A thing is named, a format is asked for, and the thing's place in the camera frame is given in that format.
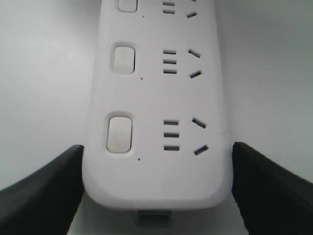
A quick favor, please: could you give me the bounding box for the white five-outlet power strip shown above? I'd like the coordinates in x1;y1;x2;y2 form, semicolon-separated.
82;0;233;229

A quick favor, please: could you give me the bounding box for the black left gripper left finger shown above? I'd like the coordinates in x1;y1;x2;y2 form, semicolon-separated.
0;145;84;235

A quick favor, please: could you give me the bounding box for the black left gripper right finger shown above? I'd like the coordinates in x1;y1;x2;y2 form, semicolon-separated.
232;142;313;235

